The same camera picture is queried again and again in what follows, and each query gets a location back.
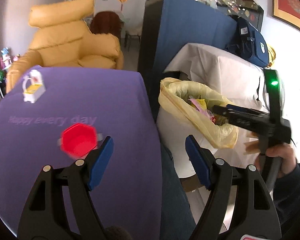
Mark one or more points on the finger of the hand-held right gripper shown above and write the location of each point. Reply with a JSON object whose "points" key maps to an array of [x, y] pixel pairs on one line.
{"points": [[240, 109], [222, 112]]}

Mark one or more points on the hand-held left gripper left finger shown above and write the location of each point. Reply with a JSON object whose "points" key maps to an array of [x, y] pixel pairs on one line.
{"points": [[101, 165]]}

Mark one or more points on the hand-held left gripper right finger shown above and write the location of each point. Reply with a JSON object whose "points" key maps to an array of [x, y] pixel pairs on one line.
{"points": [[197, 160]]}

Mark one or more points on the heap of discarded wrappers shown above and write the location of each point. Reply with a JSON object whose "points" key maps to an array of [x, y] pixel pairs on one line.
{"points": [[200, 105]]}

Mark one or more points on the white trash bin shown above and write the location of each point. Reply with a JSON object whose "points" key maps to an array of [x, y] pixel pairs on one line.
{"points": [[175, 140]]}

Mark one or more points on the red hexagonal plastic container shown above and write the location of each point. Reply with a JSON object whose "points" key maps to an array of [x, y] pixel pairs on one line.
{"points": [[77, 140]]}

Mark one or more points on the person's right forearm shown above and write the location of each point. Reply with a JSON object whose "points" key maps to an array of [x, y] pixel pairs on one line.
{"points": [[295, 200]]}

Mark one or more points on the person's right hand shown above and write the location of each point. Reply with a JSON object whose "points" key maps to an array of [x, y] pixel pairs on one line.
{"points": [[287, 155]]}

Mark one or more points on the person's blue jeans leg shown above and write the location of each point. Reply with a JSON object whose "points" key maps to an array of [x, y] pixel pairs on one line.
{"points": [[175, 200]]}

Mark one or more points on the white sofa cover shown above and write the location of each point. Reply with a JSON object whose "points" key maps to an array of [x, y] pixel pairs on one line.
{"points": [[215, 65]]}

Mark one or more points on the blue backpack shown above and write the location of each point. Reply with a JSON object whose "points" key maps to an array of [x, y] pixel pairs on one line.
{"points": [[250, 42]]}

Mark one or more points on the purple tablecloth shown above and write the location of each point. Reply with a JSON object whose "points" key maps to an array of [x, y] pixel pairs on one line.
{"points": [[65, 100]]}

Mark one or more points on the blue cloth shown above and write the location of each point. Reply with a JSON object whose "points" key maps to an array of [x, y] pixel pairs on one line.
{"points": [[190, 30]]}

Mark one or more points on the small white yellow toy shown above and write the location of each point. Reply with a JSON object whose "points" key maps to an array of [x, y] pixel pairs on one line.
{"points": [[33, 90]]}

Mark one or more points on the black cabinet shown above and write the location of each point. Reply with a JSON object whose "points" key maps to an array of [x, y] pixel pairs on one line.
{"points": [[147, 35]]}

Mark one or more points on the white dining chair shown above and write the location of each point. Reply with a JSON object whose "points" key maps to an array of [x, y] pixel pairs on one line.
{"points": [[133, 33]]}

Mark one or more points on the yellow leather armchair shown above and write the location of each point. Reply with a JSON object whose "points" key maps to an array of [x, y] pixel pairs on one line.
{"points": [[65, 42]]}

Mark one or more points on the pile of colourful toys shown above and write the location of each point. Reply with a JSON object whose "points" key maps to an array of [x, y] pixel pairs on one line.
{"points": [[3, 62]]}

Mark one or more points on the brown chair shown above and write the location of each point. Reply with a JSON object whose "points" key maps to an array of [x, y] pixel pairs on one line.
{"points": [[106, 22]]}

